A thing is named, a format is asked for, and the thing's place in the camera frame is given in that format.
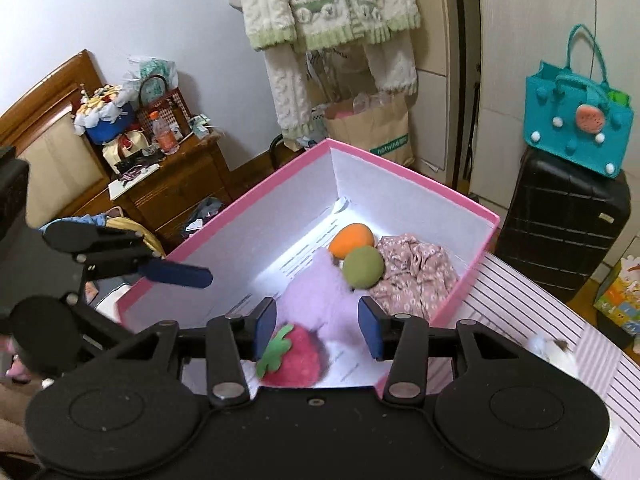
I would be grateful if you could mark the black suitcase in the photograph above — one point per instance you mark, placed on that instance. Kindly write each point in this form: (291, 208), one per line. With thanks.
(550, 220)

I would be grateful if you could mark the yellow striped cloth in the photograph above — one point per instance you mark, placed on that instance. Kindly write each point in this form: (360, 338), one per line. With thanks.
(135, 232)

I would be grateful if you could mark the orange drink bottle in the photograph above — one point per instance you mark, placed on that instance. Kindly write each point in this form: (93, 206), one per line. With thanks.
(165, 137)

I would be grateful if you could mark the flower bouquet blue wrap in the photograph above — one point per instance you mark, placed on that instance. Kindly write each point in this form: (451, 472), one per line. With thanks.
(107, 127)

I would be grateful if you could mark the brown woven basket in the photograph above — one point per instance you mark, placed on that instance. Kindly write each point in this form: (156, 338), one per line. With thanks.
(175, 107)

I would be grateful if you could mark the red strawberry plush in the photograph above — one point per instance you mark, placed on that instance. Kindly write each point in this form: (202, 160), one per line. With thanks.
(295, 360)

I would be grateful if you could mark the striped tablecloth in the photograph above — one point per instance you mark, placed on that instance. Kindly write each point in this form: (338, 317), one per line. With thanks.
(530, 310)

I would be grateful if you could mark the beige wardrobe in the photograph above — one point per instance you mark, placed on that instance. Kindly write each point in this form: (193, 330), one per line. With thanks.
(435, 110)

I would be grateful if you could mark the pink cardboard box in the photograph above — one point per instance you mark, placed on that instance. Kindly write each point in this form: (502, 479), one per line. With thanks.
(400, 185)

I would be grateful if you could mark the grey three-door wardrobe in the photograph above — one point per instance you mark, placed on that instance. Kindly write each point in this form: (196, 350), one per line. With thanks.
(525, 10)

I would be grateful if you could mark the wooden headboard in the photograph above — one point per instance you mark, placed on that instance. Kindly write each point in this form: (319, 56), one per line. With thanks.
(55, 160)

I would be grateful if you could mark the white fluffy plush toy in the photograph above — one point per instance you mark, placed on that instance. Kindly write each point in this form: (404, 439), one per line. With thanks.
(542, 345)

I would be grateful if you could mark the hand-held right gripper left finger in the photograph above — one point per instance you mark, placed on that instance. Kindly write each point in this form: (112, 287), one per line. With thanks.
(264, 327)

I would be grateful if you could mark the purple plush toy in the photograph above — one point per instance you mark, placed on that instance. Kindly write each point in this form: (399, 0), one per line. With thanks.
(310, 295)

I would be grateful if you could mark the green plush fruit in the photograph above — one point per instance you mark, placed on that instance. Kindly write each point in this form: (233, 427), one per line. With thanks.
(362, 267)

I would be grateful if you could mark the brown paper bag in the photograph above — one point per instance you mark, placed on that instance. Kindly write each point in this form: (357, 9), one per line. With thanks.
(370, 130)

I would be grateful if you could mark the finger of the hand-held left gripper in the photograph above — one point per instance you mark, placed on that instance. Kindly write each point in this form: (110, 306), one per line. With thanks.
(175, 274)
(100, 317)

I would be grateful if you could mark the white fleece robe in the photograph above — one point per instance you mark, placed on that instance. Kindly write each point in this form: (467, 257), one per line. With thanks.
(280, 0)

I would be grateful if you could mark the pink floral cloth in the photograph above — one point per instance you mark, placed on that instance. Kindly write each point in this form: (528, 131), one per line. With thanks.
(420, 270)

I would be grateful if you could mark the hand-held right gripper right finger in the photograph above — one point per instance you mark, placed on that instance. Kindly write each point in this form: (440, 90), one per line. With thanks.
(372, 327)

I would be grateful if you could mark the colorful printed box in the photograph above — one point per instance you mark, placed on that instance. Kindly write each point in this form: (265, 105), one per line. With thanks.
(617, 295)

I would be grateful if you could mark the teal felt handbag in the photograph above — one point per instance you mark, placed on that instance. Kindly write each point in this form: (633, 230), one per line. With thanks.
(555, 105)

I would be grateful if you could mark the wooden nightstand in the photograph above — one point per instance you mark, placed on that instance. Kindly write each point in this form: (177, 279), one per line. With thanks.
(170, 195)

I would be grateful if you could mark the orange plush fruit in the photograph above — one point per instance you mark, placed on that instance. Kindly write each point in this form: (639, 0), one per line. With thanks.
(350, 240)

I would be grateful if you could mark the dark cloth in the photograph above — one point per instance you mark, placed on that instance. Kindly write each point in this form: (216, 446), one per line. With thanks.
(205, 215)

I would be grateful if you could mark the clear plastic bag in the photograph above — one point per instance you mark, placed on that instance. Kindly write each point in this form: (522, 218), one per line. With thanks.
(155, 67)

